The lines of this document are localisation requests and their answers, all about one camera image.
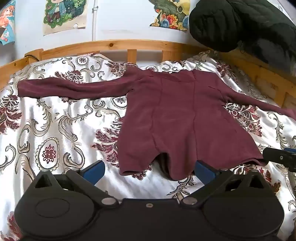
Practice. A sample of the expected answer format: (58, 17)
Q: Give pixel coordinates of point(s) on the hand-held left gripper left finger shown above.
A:
(94, 173)

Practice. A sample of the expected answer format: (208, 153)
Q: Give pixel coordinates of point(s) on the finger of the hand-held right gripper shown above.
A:
(277, 158)

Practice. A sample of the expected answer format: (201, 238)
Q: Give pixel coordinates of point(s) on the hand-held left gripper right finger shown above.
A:
(204, 174)

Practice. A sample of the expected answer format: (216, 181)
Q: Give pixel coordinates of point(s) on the maroon long-sleeved sweater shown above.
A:
(175, 115)

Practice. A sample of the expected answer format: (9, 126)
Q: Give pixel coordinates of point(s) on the floral white bedspread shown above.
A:
(57, 129)

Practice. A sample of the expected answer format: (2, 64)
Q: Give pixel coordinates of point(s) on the black padded jacket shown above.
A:
(245, 25)

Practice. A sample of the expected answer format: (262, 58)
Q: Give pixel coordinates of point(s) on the wooden bed frame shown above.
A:
(143, 47)

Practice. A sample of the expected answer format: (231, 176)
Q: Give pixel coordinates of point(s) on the white wall pipe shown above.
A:
(94, 18)

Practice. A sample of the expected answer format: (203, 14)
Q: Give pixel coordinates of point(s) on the cartoon boy wall poster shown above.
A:
(63, 15)

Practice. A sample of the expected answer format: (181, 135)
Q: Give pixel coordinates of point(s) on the colourful landscape wall poster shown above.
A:
(171, 14)

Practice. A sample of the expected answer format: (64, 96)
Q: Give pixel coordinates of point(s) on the cartoon girl wall poster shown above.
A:
(6, 23)

